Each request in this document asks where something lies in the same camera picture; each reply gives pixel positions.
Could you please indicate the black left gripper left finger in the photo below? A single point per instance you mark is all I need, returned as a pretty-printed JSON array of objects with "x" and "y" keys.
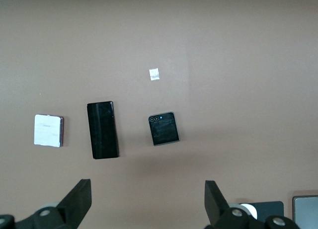
[{"x": 74, "y": 204}]

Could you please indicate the black flip phone dual cameras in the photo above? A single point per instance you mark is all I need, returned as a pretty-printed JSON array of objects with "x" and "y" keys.
[{"x": 164, "y": 130}]

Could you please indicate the small square tape patch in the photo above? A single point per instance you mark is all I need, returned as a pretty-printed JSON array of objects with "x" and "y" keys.
[{"x": 154, "y": 74}]

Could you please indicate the black mouse pad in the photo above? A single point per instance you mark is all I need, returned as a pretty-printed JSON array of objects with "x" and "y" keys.
[{"x": 270, "y": 209}]

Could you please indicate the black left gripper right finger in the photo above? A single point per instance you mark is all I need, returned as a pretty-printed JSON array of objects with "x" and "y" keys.
[{"x": 216, "y": 209}]

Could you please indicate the long black slab phone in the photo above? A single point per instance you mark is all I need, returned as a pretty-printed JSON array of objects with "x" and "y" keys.
[{"x": 103, "y": 130}]

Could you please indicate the white computer mouse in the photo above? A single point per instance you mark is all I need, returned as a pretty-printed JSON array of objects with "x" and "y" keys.
[{"x": 249, "y": 209}]

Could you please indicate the silver closed laptop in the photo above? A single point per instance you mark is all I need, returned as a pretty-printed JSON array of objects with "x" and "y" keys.
[{"x": 306, "y": 211}]

